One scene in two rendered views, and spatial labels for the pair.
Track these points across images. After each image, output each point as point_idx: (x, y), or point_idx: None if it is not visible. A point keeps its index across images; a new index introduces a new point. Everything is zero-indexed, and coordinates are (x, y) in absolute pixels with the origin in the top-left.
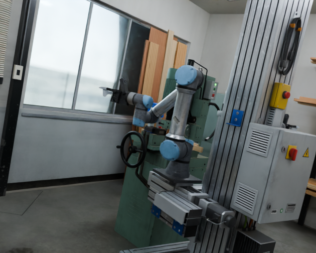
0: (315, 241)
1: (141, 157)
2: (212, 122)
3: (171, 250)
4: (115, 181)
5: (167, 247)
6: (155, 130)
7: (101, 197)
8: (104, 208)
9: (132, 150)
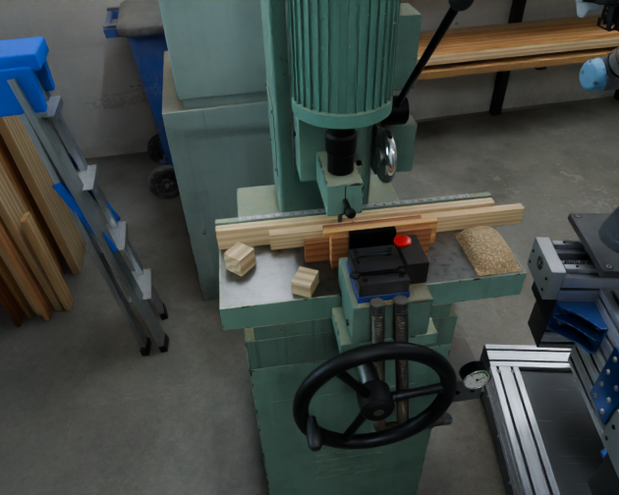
0: (419, 152)
1: (441, 407)
2: (261, 33)
3: (555, 484)
4: None
5: (538, 485)
6: (411, 273)
7: (58, 439)
8: (134, 470)
9: (392, 410)
